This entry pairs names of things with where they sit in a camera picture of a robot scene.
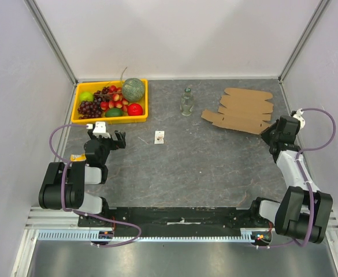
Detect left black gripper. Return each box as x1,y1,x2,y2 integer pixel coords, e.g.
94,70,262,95
88,129,125,165

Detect brown cardboard box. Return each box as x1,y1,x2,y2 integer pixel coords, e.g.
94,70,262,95
201,88,273,135

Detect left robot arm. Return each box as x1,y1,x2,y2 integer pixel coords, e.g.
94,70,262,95
38,130,126,227

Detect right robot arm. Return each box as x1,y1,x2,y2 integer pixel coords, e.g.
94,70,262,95
248,116,333,246

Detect green avocado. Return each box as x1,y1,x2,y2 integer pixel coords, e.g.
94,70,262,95
105,107,124,118

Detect red tomato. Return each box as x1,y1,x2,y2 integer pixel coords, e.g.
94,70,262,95
127,103,144,116

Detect red cherry bunch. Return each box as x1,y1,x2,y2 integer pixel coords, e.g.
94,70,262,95
94,85,129,113

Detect yellow snack packet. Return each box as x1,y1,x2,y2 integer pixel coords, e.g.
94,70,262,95
70,154,86,162

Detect dark purple grape bunch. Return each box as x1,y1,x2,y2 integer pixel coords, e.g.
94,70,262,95
77,101,102,119

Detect small white packet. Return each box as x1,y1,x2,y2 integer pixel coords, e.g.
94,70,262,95
154,130,165,144

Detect green apple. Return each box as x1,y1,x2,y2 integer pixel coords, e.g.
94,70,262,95
79,91,94,102

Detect green netted melon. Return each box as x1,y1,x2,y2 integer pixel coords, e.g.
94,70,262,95
122,78,145,102

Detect yellow plastic bin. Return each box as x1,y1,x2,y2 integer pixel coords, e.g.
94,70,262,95
71,79,148,125

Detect clear glass bottle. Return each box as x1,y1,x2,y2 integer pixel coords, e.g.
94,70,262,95
180,88,194,116

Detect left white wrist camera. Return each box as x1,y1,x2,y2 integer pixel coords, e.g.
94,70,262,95
92,121,111,139

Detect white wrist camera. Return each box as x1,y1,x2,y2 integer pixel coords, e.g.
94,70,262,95
291,108,306,129
92,121,111,139

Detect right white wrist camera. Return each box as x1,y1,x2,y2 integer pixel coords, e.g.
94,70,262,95
291,108,306,129

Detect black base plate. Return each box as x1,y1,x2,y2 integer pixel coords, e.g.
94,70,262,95
77,206,284,235

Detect grey slotted cable duct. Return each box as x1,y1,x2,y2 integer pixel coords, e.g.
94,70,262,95
37,229,258,242

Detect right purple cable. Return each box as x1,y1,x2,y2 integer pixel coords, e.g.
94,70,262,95
255,107,337,249

